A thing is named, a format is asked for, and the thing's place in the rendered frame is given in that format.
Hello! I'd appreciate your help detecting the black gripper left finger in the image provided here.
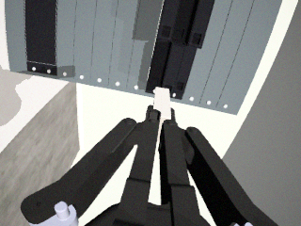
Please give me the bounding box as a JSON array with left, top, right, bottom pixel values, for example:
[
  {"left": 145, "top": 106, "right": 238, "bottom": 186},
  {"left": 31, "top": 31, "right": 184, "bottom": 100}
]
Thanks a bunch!
[{"left": 21, "top": 88, "right": 163, "bottom": 226}]

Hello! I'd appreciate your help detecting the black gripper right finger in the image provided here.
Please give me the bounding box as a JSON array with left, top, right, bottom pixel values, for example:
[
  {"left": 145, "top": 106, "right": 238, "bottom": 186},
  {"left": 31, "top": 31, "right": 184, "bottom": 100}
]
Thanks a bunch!
[{"left": 157, "top": 89, "right": 278, "bottom": 226}]

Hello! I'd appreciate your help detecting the dark grey server rack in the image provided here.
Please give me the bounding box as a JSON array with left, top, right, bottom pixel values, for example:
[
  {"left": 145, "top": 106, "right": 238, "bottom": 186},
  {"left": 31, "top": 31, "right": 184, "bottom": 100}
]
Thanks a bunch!
[{"left": 5, "top": 0, "right": 282, "bottom": 116}]

